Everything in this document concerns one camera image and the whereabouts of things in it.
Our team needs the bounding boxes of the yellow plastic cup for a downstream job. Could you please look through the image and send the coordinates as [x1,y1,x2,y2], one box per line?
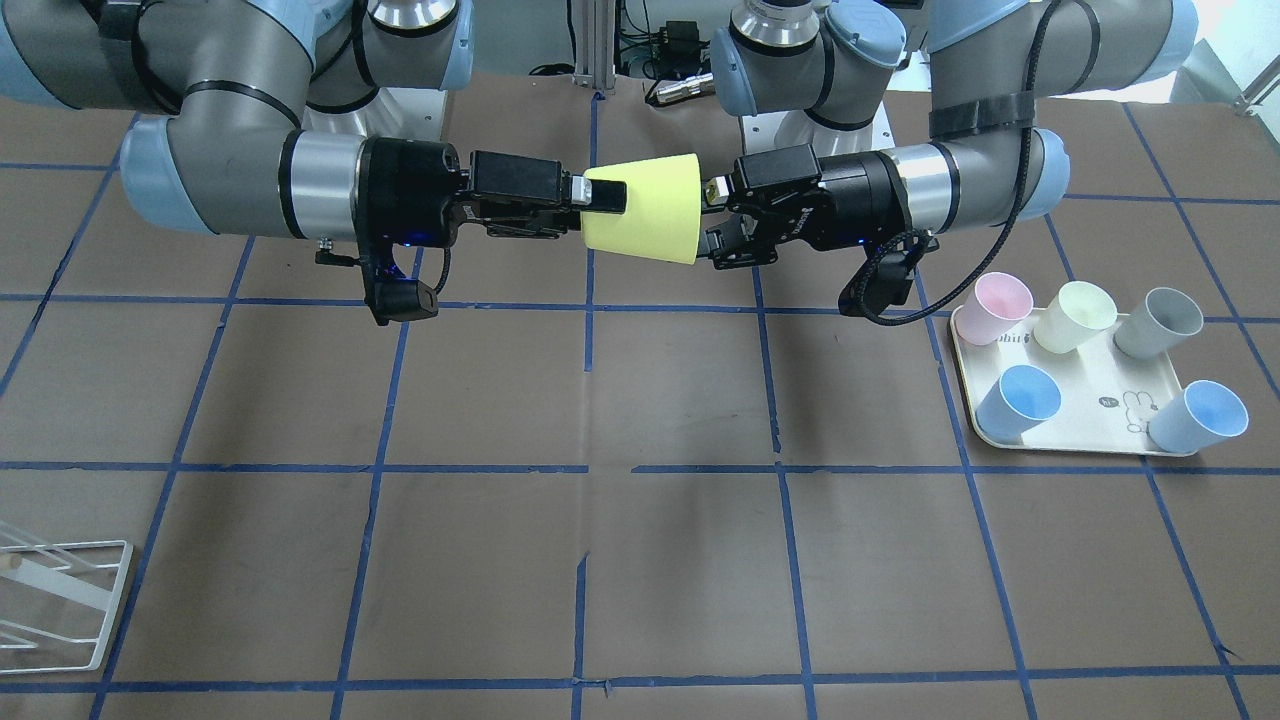
[581,152,701,265]

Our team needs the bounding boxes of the blue plastic cup near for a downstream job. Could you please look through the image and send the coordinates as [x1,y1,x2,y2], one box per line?
[975,364,1062,443]

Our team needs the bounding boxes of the blue plastic cup far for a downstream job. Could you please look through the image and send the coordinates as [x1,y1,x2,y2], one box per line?
[1148,380,1251,454]

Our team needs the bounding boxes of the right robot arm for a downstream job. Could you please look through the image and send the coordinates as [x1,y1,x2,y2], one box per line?
[3,1,474,247]

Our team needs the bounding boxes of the pink plastic cup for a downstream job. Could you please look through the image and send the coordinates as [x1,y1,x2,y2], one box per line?
[954,272,1034,346]

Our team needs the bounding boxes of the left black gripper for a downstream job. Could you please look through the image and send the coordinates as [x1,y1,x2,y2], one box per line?
[701,143,906,270]

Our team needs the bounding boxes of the cream serving tray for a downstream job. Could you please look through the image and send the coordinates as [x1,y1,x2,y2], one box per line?
[948,307,1184,456]

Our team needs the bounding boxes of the blue plastic cup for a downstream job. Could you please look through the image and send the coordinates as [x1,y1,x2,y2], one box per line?
[975,364,1062,443]
[1148,380,1251,454]

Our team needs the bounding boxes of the pale green plastic cup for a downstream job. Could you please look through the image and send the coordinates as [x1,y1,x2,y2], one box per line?
[1033,281,1117,354]

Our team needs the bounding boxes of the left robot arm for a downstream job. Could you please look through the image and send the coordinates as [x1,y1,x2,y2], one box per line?
[699,1,1199,269]

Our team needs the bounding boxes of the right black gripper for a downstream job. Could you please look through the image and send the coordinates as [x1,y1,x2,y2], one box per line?
[358,138,628,247]

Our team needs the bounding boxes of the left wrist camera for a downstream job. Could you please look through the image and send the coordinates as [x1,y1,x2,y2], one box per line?
[838,231,938,324]

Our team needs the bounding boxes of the white wire cup rack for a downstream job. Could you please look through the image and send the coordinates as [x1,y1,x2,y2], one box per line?
[1,521,134,676]

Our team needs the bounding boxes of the grey plastic cup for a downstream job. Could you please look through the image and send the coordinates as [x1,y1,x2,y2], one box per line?
[1114,287,1204,360]

